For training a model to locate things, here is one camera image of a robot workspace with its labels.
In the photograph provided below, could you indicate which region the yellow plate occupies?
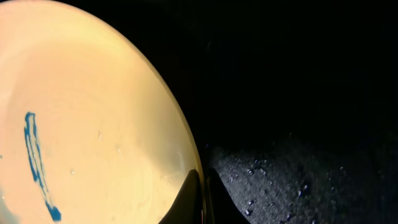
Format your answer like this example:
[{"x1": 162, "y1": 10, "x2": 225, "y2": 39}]
[{"x1": 1, "y1": 1, "x2": 201, "y2": 223}]

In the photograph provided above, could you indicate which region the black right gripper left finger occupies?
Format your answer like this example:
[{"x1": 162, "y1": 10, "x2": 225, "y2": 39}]
[{"x1": 159, "y1": 169, "x2": 203, "y2": 224}]

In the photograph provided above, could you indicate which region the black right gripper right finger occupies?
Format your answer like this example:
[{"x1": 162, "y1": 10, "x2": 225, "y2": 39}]
[{"x1": 205, "y1": 168, "x2": 249, "y2": 224}]

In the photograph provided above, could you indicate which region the round black tray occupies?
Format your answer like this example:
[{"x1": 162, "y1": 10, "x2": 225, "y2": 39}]
[{"x1": 72, "y1": 1, "x2": 397, "y2": 223}]

